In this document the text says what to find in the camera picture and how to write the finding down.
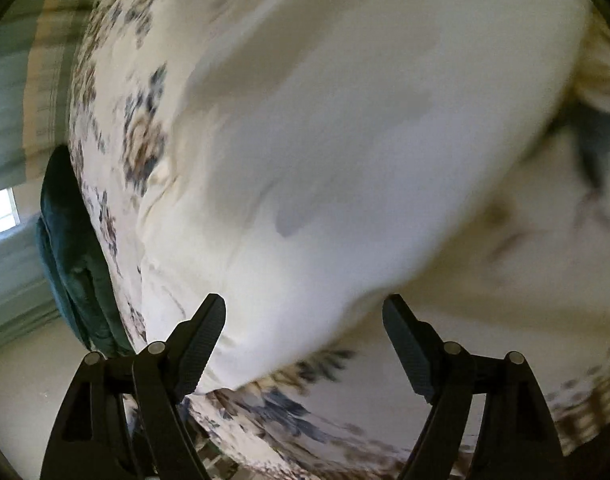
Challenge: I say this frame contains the white pants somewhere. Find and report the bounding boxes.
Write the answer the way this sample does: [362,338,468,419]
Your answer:
[138,0,589,392]

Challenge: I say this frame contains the green striped curtain left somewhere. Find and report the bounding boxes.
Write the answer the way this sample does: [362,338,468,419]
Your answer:
[0,216,60,349]

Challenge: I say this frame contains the green striped curtain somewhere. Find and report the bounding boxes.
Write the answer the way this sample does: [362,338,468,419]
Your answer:
[0,216,60,349]
[0,0,96,190]

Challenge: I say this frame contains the dark teal folded quilt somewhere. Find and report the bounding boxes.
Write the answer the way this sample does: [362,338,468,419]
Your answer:
[36,145,134,358]

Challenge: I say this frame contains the window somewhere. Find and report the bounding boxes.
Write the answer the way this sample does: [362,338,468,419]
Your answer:
[0,188,20,233]

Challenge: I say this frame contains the green striped curtain right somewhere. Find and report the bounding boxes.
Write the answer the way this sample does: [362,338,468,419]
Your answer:
[0,0,96,190]

